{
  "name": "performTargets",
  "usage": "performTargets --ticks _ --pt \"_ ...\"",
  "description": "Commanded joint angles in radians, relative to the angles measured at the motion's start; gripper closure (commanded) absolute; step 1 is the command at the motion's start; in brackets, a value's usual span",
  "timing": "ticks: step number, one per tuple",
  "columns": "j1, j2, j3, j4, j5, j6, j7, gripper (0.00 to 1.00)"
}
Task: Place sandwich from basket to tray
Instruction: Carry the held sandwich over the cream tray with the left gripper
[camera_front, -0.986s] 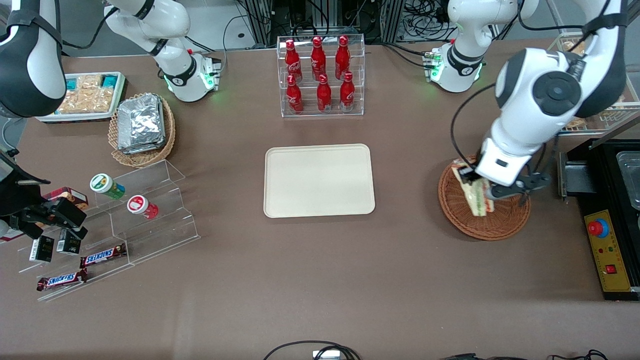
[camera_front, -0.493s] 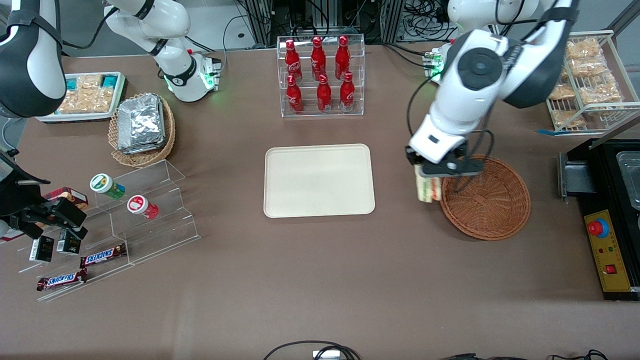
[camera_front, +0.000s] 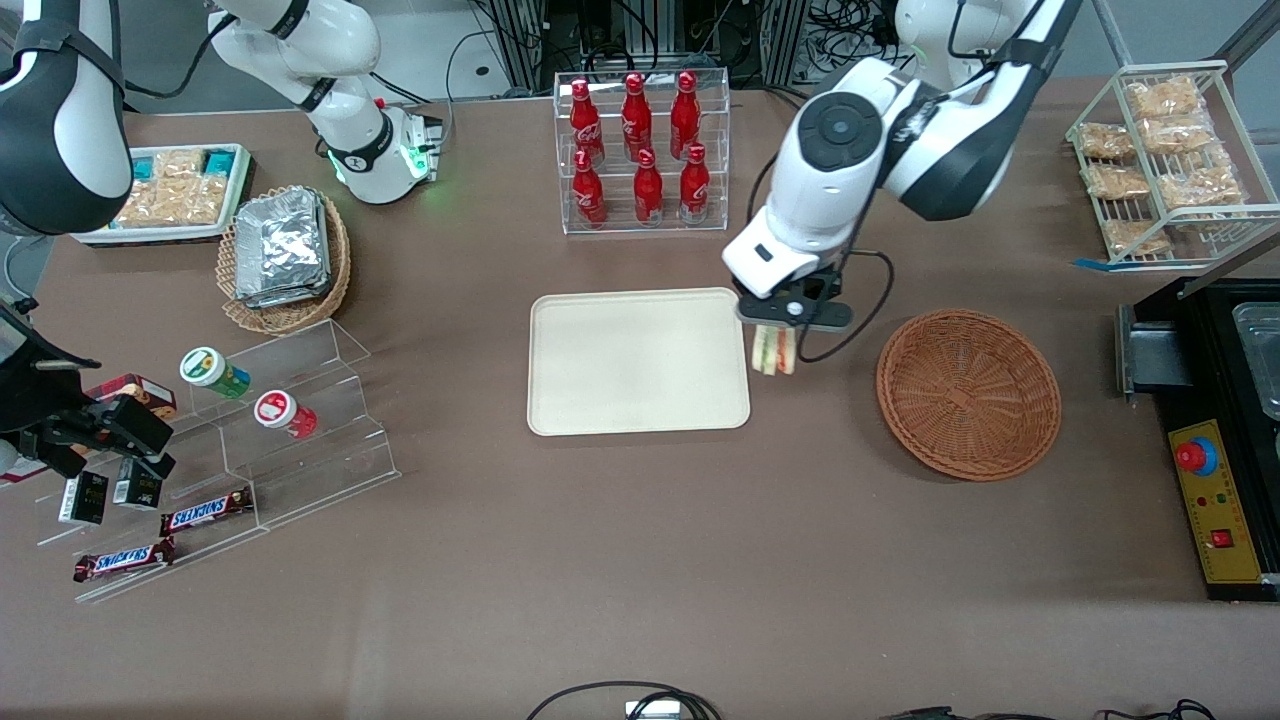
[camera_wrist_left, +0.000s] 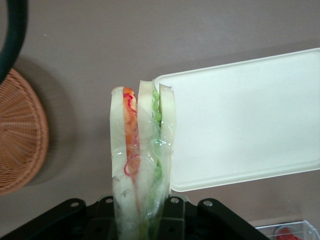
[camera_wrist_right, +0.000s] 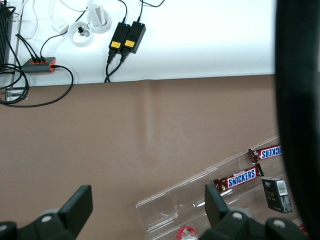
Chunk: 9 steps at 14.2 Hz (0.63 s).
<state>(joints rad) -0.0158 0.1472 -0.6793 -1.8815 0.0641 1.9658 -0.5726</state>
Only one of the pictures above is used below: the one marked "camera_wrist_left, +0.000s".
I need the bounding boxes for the triangle sandwich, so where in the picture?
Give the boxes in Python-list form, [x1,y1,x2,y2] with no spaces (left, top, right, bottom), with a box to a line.
[109,79,177,240]

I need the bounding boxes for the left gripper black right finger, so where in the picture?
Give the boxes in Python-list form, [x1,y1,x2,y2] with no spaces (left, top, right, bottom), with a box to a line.
[161,196,271,240]

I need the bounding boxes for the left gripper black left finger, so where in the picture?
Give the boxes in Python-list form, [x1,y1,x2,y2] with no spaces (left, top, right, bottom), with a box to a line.
[0,196,118,240]

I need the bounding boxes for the clear acrylic bottle rack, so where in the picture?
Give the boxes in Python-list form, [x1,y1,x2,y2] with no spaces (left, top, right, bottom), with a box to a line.
[252,219,316,240]

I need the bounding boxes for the brown wicker basket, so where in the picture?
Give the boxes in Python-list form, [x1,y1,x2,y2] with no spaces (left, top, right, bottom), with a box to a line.
[0,68,50,196]

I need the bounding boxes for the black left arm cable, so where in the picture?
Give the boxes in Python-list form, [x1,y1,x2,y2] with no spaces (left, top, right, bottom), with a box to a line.
[0,0,29,81]

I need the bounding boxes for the red cola bottle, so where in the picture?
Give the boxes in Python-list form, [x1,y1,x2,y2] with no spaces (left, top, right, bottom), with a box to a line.
[275,225,301,239]

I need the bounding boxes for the cream plastic tray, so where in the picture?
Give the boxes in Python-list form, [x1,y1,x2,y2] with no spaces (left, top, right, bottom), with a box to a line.
[152,47,320,193]

